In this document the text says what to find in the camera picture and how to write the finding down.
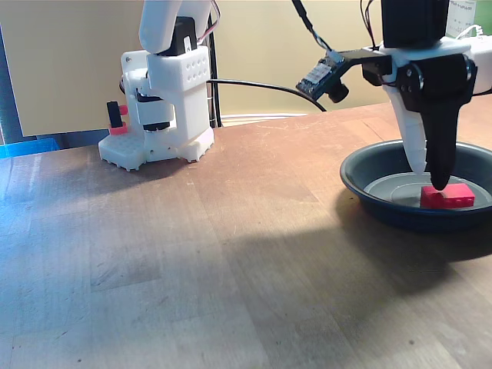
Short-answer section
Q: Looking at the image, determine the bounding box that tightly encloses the red lego block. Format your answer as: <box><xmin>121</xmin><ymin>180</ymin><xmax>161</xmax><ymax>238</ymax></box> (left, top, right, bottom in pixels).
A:
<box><xmin>419</xmin><ymin>183</ymin><xmax>476</xmax><ymax>211</ymax></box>

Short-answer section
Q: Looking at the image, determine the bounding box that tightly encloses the dark round bin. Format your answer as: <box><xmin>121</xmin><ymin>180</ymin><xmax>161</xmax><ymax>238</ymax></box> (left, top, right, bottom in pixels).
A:
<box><xmin>340</xmin><ymin>138</ymin><xmax>492</xmax><ymax>234</ymax></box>

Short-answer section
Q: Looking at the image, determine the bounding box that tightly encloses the large white power adapter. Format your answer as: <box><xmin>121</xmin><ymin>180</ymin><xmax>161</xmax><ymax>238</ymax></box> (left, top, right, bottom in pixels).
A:
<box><xmin>470</xmin><ymin>35</ymin><xmax>492</xmax><ymax>97</ymax></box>

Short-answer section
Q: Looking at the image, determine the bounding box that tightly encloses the green and white box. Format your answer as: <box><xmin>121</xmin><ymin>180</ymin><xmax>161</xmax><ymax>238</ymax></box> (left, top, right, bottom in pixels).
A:
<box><xmin>447</xmin><ymin>0</ymin><xmax>492</xmax><ymax>39</ymax></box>

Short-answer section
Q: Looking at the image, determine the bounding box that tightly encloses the red and black brick stack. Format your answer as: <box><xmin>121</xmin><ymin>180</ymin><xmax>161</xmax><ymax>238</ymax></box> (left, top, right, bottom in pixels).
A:
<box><xmin>106</xmin><ymin>101</ymin><xmax>130</xmax><ymax>136</ymax></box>

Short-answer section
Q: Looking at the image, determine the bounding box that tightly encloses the blue tape strip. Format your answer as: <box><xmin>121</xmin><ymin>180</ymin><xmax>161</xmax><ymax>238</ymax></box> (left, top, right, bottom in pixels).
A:
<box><xmin>0</xmin><ymin>138</ymin><xmax>58</xmax><ymax>158</ymax></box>

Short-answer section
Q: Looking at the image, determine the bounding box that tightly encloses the white charger cable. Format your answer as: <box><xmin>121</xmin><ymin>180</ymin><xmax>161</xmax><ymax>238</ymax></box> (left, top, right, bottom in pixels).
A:
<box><xmin>455</xmin><ymin>24</ymin><xmax>484</xmax><ymax>39</ymax></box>

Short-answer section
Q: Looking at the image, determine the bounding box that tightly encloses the red and black wire pair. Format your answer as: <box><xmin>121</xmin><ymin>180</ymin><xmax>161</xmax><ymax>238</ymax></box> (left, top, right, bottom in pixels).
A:
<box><xmin>359</xmin><ymin>0</ymin><xmax>385</xmax><ymax>52</ymax></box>

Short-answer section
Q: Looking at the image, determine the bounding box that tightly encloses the black gripper camera module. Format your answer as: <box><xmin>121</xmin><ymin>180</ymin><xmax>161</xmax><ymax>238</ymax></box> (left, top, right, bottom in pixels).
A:
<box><xmin>295</xmin><ymin>48</ymin><xmax>393</xmax><ymax>104</ymax></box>

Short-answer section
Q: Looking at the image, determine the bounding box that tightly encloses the black camera cable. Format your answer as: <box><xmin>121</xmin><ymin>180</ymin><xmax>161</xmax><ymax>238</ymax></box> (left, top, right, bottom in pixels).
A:
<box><xmin>291</xmin><ymin>0</ymin><xmax>339</xmax><ymax>58</ymax></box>

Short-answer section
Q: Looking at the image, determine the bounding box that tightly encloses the thick black cable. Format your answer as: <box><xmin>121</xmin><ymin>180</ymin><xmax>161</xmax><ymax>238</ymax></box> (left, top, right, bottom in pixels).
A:
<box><xmin>207</xmin><ymin>78</ymin><xmax>327</xmax><ymax>112</ymax></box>

